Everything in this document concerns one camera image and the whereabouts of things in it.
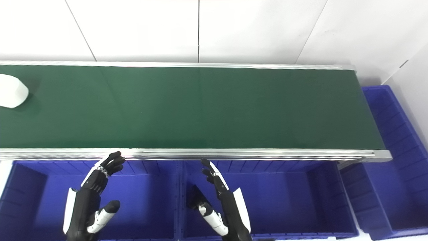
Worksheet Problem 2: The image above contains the white cylindrical part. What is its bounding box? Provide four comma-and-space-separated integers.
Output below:
0, 74, 29, 108

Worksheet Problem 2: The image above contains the green conveyor belt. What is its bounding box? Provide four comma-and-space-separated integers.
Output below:
0, 65, 387, 150
0, 60, 392, 165

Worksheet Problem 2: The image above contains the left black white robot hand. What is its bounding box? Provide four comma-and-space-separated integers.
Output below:
63, 151, 126, 241

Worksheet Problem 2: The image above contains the blue plastic bin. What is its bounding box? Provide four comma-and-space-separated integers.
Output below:
339, 85, 428, 241
0, 160, 182, 241
179, 160, 360, 240

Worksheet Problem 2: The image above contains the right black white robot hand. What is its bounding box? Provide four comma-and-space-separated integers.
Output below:
198, 159, 253, 241

